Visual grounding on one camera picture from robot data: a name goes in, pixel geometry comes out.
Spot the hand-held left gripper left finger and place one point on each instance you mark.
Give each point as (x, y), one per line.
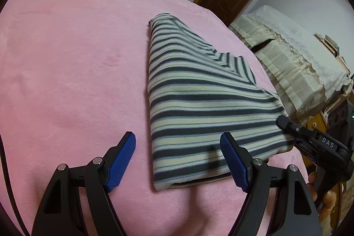
(121, 161)

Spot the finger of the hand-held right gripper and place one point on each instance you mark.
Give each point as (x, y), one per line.
(307, 149)
(290, 126)

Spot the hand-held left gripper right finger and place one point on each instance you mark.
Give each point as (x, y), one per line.
(235, 161)

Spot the striped knit sweater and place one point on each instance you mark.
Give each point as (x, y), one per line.
(193, 97)

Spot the person's right hand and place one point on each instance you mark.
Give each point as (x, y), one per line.
(329, 201)

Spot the cream lace covered furniture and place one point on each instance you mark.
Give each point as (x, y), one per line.
(293, 53)

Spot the stack of books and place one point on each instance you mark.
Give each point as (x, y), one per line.
(333, 46)

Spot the pink bed blanket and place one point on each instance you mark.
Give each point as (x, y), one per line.
(77, 59)

